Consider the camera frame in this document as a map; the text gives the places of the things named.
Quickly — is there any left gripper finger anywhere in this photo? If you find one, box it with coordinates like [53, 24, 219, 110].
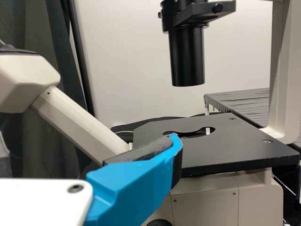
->
[83, 133, 184, 226]

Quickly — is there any cream microscope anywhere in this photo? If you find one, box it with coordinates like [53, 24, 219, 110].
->
[0, 0, 301, 226]

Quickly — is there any black platform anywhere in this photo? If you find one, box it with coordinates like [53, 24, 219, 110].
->
[203, 88, 271, 129]

